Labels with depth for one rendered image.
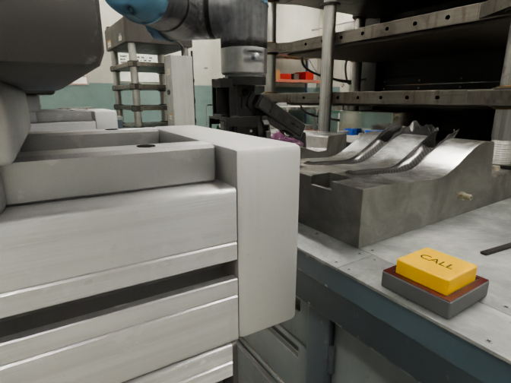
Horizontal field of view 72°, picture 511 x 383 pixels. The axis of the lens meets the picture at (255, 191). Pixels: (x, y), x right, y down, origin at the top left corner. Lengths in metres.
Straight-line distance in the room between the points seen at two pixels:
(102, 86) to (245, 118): 7.28
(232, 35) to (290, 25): 9.41
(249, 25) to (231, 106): 0.12
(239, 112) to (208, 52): 8.04
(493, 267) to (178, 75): 4.68
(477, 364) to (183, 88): 4.80
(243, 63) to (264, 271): 0.44
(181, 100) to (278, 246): 4.85
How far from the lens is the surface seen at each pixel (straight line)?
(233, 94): 0.58
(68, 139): 0.23
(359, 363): 0.61
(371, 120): 1.52
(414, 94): 1.43
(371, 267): 0.49
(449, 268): 0.44
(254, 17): 0.58
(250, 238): 0.15
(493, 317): 0.44
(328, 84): 1.66
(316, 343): 0.65
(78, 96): 7.73
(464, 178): 0.75
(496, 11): 1.28
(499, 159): 1.22
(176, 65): 4.99
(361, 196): 0.51
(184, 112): 5.01
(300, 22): 10.23
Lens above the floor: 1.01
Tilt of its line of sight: 15 degrees down
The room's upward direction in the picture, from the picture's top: straight up
